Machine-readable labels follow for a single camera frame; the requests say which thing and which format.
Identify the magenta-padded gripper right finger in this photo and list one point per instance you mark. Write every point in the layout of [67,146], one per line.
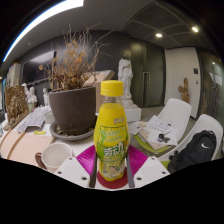
[151,170]

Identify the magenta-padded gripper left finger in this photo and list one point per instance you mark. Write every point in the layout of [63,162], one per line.
[71,170]

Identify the yellow drink bottle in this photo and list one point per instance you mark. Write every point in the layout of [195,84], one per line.
[111,133]

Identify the stack of papers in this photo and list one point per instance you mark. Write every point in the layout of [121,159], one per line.
[158,131]

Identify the black backpack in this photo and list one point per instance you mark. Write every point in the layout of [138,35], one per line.
[195,151]

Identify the small yellow tag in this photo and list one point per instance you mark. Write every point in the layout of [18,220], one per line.
[39,132]

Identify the light wooden drawing board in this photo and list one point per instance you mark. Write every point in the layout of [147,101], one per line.
[21,146]

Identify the dark pot with dried plant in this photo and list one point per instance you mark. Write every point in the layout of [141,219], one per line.
[73,110]

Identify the white plastic chair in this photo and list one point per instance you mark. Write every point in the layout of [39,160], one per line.
[176,113]
[208,125]

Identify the loose printed papers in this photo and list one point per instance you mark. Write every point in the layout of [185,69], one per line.
[33,118]

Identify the small white figurine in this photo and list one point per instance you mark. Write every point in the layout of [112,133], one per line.
[45,96]

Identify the small wooden figure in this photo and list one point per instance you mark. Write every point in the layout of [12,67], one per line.
[184,90]

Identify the white plaster statue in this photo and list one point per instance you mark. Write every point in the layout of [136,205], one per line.
[126,78]

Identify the dark double door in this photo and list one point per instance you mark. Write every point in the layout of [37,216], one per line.
[150,71]

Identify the white display board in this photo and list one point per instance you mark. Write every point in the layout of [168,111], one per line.
[13,75]

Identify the round ceiling spotlight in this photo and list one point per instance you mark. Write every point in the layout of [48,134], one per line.
[195,29]
[158,35]

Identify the long white ceiling light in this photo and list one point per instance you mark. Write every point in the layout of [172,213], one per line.
[36,20]

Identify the black wall screen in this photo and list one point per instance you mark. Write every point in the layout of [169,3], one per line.
[33,68]

